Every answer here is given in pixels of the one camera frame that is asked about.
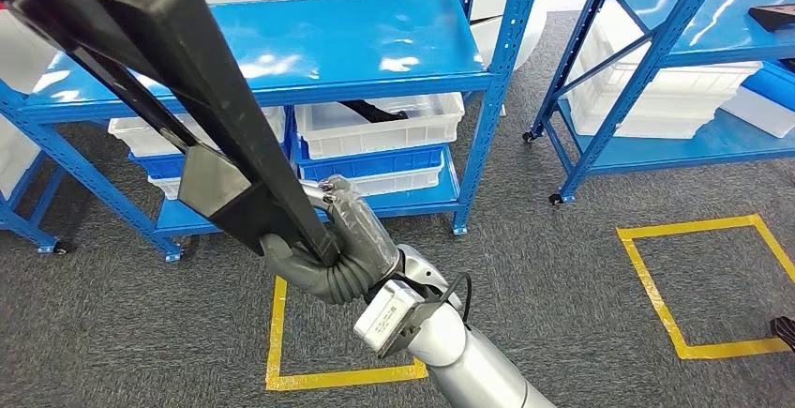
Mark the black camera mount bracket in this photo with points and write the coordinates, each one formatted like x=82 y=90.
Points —
x=428 y=309

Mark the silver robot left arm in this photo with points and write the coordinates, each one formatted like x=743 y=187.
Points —
x=472 y=362

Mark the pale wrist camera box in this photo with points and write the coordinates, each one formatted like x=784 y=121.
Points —
x=385 y=318

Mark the large white plastic crate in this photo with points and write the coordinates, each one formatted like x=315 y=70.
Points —
x=671 y=101

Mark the black plastic plate frame part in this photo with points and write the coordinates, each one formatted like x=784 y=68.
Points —
x=186 y=51

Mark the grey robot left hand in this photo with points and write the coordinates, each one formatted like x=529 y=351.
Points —
x=366 y=231

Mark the black part in crate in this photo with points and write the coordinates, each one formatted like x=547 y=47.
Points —
x=372 y=113

